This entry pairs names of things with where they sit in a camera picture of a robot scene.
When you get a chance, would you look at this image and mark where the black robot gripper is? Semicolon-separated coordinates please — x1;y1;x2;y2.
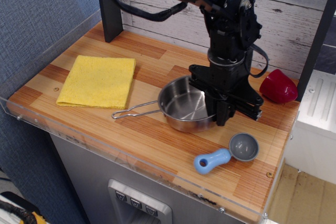
189;62;264;126

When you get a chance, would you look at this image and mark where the stainless steel pan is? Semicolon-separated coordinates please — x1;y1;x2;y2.
111;76;216;133

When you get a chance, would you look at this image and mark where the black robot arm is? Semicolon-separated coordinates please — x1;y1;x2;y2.
179;0;264;126

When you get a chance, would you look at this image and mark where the blue and grey spoon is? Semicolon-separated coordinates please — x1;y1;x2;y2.
193;133;259;175

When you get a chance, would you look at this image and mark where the red plastic pepper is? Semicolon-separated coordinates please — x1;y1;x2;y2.
259;69;298;104

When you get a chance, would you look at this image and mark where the white plastic sink unit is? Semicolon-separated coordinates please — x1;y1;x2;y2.
284;70;335;184

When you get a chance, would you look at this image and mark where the yellow folded cloth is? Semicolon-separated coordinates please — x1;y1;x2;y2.
56;55;136;109

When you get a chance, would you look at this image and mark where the grey toy fridge cabinet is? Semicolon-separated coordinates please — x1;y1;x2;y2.
51;135;240;223

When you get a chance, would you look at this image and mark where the clear acrylic guard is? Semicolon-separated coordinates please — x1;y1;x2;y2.
1;10;299;223

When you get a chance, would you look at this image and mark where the yellow and black object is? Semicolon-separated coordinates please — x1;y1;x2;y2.
1;200;47;224

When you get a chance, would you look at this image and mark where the right black post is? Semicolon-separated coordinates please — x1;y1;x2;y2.
296;0;335;102

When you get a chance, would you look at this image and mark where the black post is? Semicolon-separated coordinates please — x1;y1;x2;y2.
296;0;335;102
99;0;123;42

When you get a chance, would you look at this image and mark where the left black post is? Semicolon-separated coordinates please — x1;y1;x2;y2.
99;0;123;42

